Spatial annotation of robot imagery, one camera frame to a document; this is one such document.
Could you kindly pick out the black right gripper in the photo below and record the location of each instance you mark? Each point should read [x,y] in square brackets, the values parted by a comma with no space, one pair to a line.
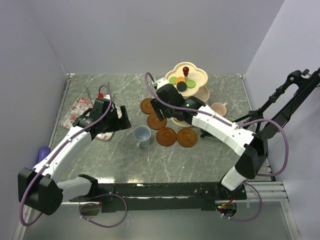
[157,108]

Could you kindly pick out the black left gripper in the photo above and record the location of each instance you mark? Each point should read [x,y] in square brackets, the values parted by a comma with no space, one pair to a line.
[121,123]

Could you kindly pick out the black sandwich cookie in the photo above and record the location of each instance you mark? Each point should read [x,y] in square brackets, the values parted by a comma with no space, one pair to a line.
[181,86]

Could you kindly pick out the brown wooden coaster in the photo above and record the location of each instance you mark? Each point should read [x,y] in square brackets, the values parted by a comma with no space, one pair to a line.
[187,137]
[154,123]
[146,106]
[166,136]

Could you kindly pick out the light blue mug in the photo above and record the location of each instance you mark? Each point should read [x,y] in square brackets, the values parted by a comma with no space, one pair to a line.
[142,135]

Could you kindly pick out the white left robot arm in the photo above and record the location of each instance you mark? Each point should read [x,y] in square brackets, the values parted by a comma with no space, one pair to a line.
[40,187]

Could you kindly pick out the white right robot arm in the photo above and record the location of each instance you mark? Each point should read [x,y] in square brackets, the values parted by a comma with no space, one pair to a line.
[252,148]

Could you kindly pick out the cream three-tier cake stand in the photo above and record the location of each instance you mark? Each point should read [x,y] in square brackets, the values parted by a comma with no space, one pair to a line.
[198,75]

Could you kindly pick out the floral serving tray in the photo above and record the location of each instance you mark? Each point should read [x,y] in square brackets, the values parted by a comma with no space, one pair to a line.
[78,107]

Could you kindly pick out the pink teacup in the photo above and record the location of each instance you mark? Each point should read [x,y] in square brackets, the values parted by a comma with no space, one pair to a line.
[219,108]

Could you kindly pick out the light green teacup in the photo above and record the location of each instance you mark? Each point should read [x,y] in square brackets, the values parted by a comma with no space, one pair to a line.
[230,119]

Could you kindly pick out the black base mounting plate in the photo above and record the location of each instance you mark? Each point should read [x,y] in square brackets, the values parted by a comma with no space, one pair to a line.
[163,196]

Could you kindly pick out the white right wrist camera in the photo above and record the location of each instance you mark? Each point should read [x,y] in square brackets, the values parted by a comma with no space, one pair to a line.
[157,84]

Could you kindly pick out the purple handle tool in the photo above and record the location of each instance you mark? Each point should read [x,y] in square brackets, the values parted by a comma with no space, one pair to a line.
[43,153]

